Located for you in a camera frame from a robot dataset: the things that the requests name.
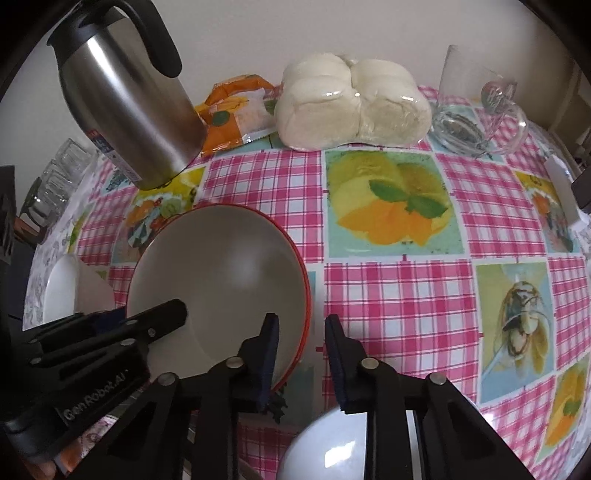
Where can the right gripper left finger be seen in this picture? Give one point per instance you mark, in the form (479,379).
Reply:
(255,377)

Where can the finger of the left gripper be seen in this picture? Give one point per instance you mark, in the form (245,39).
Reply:
(147,320)

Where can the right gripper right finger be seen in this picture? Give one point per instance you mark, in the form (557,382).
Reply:
(345,357)

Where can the strawberry pattern bowl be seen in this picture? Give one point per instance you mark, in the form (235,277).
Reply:
(230,265)

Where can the light blue bowl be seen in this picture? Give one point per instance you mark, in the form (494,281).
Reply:
(405,428)

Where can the floral pink rimmed plate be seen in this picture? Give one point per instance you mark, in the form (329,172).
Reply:
(72,455)

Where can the small white bowl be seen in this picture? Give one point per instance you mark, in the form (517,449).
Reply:
(73,287)

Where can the grey floral under cloth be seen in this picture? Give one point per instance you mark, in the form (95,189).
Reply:
(55,245)

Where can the pink checkered fruit tablecloth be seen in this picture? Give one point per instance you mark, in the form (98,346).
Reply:
(434,261)

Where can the clear drinking glass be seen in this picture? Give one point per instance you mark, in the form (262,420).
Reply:
(66,169)

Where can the orange snack packet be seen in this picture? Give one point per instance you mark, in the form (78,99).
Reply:
(238,111)

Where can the bag of white buns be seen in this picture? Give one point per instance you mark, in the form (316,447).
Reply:
(327,100)

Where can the stainless steel thermos jug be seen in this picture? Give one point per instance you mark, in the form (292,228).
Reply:
(119,73)

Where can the white power strip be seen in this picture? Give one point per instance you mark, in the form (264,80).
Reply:
(562,182)

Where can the clear glass mug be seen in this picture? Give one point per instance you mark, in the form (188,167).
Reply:
(475,113)

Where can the black power adapter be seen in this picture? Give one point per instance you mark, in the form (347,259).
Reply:
(581,189)

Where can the glass teapot black handle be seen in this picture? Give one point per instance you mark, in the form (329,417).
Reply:
(40,209)

